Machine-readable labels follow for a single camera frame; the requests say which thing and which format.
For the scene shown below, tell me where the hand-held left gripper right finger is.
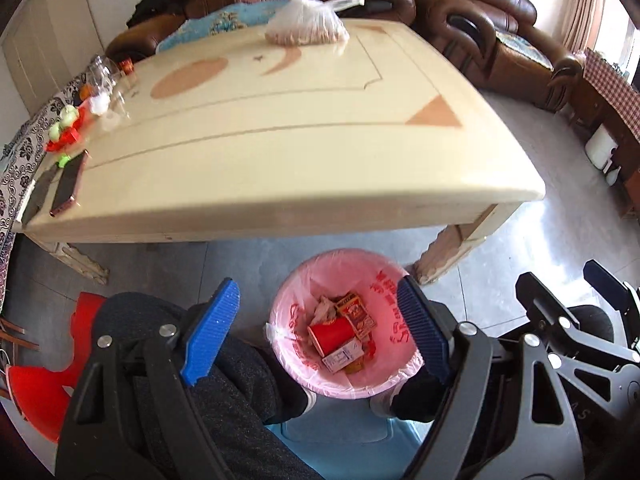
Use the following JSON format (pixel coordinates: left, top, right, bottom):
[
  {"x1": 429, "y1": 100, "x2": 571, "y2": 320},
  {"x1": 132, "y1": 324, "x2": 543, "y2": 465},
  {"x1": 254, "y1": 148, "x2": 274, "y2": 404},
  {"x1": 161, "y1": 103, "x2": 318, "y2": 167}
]
[{"x1": 397, "y1": 275, "x2": 583, "y2": 480}]

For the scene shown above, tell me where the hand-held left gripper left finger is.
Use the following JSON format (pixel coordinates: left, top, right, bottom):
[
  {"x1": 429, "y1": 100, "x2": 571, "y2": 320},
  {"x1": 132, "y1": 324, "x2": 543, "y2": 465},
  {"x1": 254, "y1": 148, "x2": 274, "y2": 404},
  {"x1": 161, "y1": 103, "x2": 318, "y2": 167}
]
[{"x1": 55, "y1": 277, "x2": 241, "y2": 480}]

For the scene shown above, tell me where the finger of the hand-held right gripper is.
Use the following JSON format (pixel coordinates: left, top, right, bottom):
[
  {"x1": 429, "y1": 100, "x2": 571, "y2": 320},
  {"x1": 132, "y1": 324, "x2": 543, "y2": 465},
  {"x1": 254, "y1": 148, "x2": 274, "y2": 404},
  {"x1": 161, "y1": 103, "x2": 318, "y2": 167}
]
[
  {"x1": 515, "y1": 272, "x2": 640, "y2": 366},
  {"x1": 582, "y1": 259, "x2": 640, "y2": 321}
]

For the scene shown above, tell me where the yellow snack wrapper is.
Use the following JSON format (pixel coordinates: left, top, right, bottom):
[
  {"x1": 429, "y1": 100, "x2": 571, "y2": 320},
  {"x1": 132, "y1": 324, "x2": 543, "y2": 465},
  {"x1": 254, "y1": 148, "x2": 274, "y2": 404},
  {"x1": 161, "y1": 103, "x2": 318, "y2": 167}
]
[{"x1": 347, "y1": 342, "x2": 382, "y2": 376}]

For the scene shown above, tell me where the white and blue milk carton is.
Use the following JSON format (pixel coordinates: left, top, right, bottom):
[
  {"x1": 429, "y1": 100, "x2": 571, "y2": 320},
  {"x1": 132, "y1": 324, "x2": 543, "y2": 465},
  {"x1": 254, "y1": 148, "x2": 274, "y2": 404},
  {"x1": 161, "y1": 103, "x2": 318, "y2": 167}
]
[{"x1": 322, "y1": 337, "x2": 366, "y2": 373}]

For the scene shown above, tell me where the trash bin with pink bag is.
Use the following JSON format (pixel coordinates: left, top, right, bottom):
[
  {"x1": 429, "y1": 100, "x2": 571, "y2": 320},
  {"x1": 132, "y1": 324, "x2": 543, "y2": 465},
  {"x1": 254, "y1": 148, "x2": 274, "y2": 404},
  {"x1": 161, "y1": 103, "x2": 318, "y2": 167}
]
[{"x1": 265, "y1": 249, "x2": 426, "y2": 401}]

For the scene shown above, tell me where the red paper cup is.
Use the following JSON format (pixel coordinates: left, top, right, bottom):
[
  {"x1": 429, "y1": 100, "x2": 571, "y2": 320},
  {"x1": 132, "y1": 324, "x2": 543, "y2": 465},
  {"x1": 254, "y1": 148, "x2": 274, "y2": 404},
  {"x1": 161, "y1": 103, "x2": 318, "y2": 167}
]
[{"x1": 307, "y1": 315, "x2": 353, "y2": 358}]

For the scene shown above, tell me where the white tissue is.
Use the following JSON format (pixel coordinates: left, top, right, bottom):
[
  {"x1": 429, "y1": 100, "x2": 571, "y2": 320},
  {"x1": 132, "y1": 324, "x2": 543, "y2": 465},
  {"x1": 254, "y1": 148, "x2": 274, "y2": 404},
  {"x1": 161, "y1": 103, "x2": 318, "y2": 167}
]
[{"x1": 310, "y1": 296, "x2": 342, "y2": 327}]

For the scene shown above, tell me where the person's left leg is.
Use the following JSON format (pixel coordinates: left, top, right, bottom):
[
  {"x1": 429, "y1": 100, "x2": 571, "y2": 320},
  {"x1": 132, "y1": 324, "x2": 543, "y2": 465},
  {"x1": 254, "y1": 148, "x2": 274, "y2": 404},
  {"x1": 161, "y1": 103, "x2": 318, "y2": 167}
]
[{"x1": 95, "y1": 292, "x2": 311, "y2": 480}]

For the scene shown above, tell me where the cream table leg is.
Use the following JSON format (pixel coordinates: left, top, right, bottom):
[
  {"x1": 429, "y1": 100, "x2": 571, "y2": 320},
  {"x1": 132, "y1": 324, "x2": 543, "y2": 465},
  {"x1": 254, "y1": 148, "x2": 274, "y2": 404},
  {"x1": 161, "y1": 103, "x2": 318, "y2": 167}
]
[
  {"x1": 30, "y1": 240, "x2": 109, "y2": 286},
  {"x1": 414, "y1": 204, "x2": 501, "y2": 286}
]

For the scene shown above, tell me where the brown wooden cabinet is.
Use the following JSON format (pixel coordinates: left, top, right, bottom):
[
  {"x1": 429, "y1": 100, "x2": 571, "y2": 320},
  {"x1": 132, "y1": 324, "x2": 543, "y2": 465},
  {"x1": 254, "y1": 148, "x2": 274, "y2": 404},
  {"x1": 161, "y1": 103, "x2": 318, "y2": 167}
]
[{"x1": 570, "y1": 75, "x2": 640, "y2": 221}]

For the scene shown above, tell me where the light blue plastic stool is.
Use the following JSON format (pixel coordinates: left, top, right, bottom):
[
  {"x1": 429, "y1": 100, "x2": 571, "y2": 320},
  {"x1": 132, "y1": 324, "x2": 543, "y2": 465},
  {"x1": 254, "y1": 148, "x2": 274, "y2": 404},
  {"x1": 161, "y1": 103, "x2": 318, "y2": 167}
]
[{"x1": 265, "y1": 412, "x2": 432, "y2": 480}]

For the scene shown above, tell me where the red plastic stool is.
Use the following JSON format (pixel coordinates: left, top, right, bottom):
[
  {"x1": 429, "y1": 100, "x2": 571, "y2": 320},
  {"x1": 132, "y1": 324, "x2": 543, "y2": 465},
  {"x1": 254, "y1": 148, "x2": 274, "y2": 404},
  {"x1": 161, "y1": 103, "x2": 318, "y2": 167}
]
[{"x1": 7, "y1": 292, "x2": 108, "y2": 443}]

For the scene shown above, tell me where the red checked cloth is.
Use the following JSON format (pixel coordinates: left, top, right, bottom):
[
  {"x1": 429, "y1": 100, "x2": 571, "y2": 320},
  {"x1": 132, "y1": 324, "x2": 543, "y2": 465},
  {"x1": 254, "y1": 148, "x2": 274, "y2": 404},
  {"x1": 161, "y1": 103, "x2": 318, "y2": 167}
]
[{"x1": 582, "y1": 47, "x2": 640, "y2": 135}]

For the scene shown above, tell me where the pink smartphone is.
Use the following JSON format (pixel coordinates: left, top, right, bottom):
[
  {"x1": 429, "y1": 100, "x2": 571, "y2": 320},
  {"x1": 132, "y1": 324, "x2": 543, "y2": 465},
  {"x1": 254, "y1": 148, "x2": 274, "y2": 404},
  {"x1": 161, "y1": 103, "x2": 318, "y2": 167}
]
[{"x1": 50, "y1": 150, "x2": 91, "y2": 218}]

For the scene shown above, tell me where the black smartphone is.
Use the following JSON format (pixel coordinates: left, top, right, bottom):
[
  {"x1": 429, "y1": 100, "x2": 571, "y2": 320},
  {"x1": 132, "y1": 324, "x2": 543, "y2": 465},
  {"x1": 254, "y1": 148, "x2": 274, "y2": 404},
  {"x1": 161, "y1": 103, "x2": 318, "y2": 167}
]
[{"x1": 20, "y1": 165, "x2": 61, "y2": 226}]

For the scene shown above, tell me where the patterned seat cushion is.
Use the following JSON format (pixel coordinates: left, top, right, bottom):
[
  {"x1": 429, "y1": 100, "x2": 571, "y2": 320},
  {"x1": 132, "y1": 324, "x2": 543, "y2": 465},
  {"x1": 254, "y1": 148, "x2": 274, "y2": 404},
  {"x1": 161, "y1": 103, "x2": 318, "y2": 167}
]
[{"x1": 495, "y1": 30, "x2": 554, "y2": 69}]

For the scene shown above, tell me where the floral patterned blanket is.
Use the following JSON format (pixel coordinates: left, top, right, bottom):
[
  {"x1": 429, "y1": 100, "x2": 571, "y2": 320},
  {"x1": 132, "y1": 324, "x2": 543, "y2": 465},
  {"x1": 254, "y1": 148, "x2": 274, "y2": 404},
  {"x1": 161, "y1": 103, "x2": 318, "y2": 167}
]
[{"x1": 0, "y1": 75, "x2": 91, "y2": 311}]

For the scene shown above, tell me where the clear glass jar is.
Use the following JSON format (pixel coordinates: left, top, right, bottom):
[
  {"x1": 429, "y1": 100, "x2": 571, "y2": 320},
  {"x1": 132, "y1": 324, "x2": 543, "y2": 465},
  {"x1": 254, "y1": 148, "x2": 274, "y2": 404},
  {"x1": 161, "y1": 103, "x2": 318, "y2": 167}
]
[{"x1": 85, "y1": 55, "x2": 126, "y2": 97}]

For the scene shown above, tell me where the pink curtain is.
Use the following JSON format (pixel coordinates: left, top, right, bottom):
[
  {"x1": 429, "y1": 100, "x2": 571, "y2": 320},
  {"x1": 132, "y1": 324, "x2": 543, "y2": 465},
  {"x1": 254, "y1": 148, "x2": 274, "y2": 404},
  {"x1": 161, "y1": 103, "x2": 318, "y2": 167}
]
[{"x1": 557, "y1": 0, "x2": 618, "y2": 56}]

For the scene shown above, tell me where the blue floral seat cover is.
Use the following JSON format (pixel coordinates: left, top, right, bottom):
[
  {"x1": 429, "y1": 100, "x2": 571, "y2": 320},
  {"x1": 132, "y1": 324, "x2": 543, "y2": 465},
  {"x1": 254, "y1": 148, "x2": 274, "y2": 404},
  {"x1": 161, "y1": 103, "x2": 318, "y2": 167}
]
[{"x1": 156, "y1": 2, "x2": 282, "y2": 54}]

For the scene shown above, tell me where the clear bag of peanuts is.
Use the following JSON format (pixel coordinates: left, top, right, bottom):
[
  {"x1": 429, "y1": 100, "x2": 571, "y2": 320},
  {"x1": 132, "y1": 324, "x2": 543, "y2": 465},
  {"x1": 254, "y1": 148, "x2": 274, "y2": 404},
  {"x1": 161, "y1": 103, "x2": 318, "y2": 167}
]
[{"x1": 264, "y1": 0, "x2": 366, "y2": 47}]

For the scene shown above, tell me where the black clothing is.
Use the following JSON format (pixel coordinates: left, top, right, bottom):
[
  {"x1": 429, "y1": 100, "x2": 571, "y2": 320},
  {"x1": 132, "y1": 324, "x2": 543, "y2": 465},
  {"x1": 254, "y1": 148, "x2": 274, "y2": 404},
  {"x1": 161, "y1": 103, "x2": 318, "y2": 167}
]
[{"x1": 127, "y1": 0, "x2": 187, "y2": 27}]

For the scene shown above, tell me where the cream door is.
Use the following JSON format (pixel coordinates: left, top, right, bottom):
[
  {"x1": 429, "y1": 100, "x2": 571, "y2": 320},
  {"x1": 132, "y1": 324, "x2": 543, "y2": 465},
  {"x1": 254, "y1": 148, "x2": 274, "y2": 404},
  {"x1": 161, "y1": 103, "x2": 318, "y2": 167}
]
[{"x1": 0, "y1": 0, "x2": 97, "y2": 111}]

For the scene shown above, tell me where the brown wooden frame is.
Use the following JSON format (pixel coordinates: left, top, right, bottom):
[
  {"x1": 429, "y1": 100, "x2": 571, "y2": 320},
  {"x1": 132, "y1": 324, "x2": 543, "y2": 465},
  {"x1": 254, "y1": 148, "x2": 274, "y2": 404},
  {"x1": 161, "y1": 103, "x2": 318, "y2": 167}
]
[{"x1": 0, "y1": 314, "x2": 40, "y2": 362}]

